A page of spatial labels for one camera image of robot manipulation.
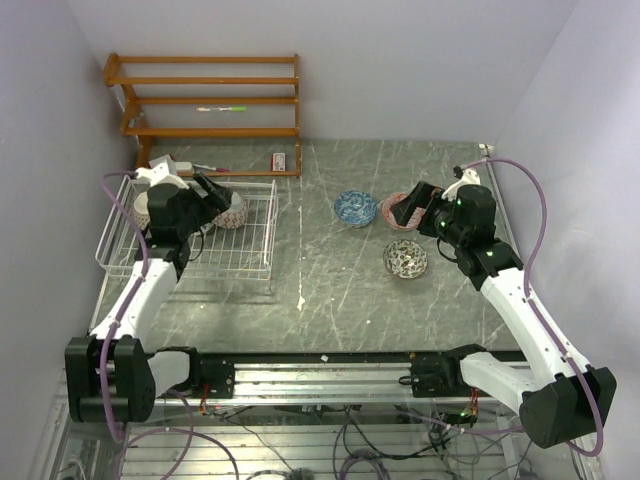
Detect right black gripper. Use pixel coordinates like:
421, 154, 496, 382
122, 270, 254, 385
391, 180, 467, 248

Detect dark blue patterned bowl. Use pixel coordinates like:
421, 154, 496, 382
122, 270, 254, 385
213, 192, 248, 230

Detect brown patterned bowl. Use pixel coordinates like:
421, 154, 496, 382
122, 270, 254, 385
130, 191, 150, 231

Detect black and white leaf bowl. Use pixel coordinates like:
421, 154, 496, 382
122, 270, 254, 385
383, 239, 428, 280

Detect light blue patterned bowl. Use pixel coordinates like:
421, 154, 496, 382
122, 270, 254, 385
334, 190, 377, 228

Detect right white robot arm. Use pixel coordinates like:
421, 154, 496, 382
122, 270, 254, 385
391, 181, 617, 451

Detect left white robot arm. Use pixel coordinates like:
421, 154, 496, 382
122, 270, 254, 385
64, 167, 236, 430

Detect wooden shelf rack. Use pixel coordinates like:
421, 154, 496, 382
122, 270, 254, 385
102, 52, 303, 180

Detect red striped bowl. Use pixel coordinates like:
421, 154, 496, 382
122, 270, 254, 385
381, 192, 425, 231

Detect white soap bar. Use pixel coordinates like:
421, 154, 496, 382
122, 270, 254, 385
172, 161, 195, 175

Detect red and white flat box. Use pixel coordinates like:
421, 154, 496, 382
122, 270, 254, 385
148, 154, 175, 169

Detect red and white card box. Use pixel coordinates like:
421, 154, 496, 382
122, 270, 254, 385
271, 152, 286, 172

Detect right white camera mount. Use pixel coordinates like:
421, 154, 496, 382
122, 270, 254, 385
449, 168, 481, 200

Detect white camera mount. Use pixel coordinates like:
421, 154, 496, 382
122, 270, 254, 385
134, 164, 190, 189
449, 168, 481, 200

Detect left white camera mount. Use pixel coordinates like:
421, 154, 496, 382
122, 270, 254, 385
134, 164, 190, 189

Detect white wire dish rack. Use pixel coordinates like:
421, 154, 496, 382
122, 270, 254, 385
95, 180, 278, 280

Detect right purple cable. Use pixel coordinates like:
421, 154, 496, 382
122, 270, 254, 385
449, 157, 604, 457

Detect purple cable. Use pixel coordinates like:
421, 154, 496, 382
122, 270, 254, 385
449, 157, 604, 457
99, 169, 241, 480

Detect aluminium mounting rail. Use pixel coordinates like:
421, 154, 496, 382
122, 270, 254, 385
54, 361, 536, 405

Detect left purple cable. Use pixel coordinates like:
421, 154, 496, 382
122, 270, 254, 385
99, 169, 241, 480

